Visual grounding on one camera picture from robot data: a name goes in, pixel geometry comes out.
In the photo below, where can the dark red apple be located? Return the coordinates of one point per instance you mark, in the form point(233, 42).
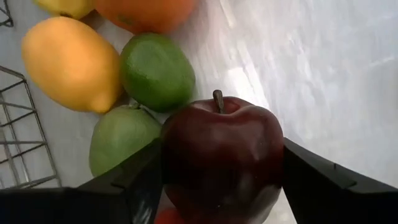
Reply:
point(217, 149)

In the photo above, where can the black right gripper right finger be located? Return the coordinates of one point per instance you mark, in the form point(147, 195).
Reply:
point(335, 199)

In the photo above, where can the green lime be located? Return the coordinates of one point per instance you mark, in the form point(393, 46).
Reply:
point(157, 73)

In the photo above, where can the light green pear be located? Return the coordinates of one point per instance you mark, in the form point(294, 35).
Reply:
point(119, 137)

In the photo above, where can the orange-yellow lemon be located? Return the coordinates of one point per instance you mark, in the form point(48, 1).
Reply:
point(71, 63)

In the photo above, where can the orange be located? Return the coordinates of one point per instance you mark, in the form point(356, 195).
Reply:
point(146, 14)

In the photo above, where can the yellow lemon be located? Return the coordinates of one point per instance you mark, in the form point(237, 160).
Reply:
point(66, 6)

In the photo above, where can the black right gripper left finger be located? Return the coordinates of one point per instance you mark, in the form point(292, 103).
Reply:
point(93, 202)

